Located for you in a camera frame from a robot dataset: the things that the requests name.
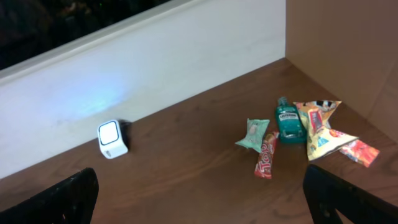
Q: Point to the small orange box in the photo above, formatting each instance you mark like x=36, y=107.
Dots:
x=360, y=152

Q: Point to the red chocolate bar wrapper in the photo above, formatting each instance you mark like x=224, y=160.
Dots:
x=263, y=168

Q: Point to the mint green snack packet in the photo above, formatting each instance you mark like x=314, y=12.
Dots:
x=256, y=129

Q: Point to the teal mouthwash bottle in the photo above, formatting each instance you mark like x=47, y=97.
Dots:
x=291, y=129

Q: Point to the white barcode scanner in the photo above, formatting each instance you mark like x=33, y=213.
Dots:
x=113, y=139

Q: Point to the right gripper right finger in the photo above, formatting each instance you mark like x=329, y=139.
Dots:
x=328, y=195

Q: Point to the yellow snack bag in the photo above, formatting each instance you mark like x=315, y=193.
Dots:
x=322, y=140

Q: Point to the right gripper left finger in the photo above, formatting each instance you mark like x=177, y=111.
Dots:
x=72, y=201

